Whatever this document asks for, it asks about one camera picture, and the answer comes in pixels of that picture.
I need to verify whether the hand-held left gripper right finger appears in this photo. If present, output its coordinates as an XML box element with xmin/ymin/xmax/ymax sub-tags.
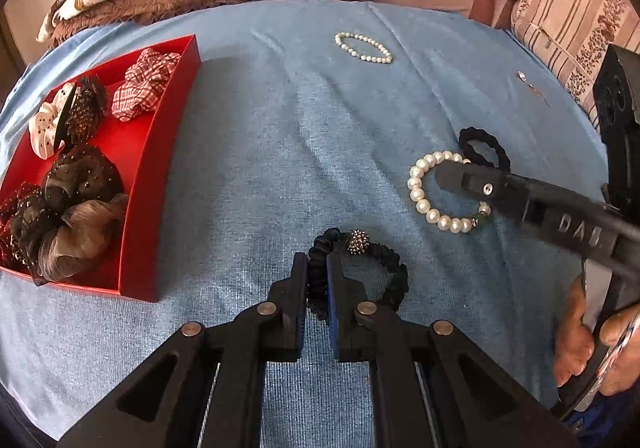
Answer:
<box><xmin>326</xmin><ymin>252</ymin><xmax>581</xmax><ymax>448</ymax></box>

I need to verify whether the red checked scrunchie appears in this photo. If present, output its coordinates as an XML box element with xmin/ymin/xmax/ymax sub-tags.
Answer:
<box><xmin>111</xmin><ymin>48</ymin><xmax>182</xmax><ymax>121</ymax></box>

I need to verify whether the black hair tie with rhinestone ball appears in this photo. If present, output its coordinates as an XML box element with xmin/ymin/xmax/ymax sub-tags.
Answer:
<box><xmin>306</xmin><ymin>227</ymin><xmax>410</xmax><ymax>324</ymax></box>

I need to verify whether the small silver pendant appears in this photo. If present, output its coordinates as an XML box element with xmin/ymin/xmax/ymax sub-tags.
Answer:
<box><xmin>516</xmin><ymin>70</ymin><xmax>552</xmax><ymax>108</ymax></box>

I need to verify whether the small pearl bracelet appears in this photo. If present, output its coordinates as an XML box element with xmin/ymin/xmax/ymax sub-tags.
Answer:
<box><xmin>335</xmin><ymin>31</ymin><xmax>394</xmax><ymax>65</ymax></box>

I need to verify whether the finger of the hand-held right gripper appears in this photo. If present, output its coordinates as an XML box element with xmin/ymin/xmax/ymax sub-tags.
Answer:
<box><xmin>435</xmin><ymin>160</ymin><xmax>640</xmax><ymax>274</ymax></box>

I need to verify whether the red cardboard box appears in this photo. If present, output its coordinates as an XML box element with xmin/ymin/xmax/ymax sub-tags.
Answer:
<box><xmin>0</xmin><ymin>34</ymin><xmax>202</xmax><ymax>304</ymax></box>

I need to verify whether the person's right hand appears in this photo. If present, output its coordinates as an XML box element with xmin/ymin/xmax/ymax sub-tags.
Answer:
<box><xmin>554</xmin><ymin>275</ymin><xmax>640</xmax><ymax>396</ymax></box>

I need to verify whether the large pearl bracelet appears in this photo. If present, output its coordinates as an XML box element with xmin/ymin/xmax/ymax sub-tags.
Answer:
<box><xmin>407</xmin><ymin>150</ymin><xmax>493</xmax><ymax>235</ymax></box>

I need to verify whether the white dotted scrunchie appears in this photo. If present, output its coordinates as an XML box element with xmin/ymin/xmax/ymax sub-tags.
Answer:
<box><xmin>28</xmin><ymin>82</ymin><xmax>76</xmax><ymax>159</ymax></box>

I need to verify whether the striped floral cushion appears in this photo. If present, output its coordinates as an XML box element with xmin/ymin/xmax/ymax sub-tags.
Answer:
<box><xmin>510</xmin><ymin>0</ymin><xmax>640</xmax><ymax>129</ymax></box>

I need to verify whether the dark red dotted scrunchie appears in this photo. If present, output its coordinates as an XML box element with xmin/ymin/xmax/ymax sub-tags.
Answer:
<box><xmin>0</xmin><ymin>183</ymin><xmax>43</xmax><ymax>269</ymax></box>

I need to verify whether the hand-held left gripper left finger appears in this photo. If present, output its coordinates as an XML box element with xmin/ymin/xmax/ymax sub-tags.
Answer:
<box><xmin>55</xmin><ymin>252</ymin><xmax>308</xmax><ymax>448</ymax></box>

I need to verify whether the plain black hair tie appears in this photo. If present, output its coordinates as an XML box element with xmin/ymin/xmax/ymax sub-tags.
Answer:
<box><xmin>458</xmin><ymin>126</ymin><xmax>512</xmax><ymax>174</ymax></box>

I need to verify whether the grey satin scrunchie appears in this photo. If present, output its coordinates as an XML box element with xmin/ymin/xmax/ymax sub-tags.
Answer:
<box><xmin>35</xmin><ymin>193</ymin><xmax>130</xmax><ymax>286</ymax></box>

